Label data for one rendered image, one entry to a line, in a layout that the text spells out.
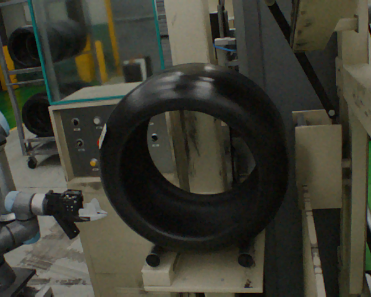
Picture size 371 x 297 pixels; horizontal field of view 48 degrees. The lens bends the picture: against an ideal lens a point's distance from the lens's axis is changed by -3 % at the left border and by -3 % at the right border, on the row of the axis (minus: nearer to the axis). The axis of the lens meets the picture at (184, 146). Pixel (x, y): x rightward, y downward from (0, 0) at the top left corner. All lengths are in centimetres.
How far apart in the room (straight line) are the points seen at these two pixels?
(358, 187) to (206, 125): 56
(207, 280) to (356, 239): 57
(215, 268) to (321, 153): 51
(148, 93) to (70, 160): 101
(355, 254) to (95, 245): 121
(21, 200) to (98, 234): 70
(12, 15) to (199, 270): 1175
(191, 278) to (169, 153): 69
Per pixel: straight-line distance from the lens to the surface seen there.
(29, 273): 180
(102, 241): 216
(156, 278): 137
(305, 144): 144
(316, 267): 108
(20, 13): 1264
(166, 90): 112
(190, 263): 147
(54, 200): 148
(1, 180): 167
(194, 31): 144
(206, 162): 155
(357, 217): 159
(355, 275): 172
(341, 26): 125
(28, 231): 158
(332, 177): 149
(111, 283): 229
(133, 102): 116
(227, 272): 141
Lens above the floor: 163
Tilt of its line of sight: 19 degrees down
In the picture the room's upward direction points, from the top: 8 degrees counter-clockwise
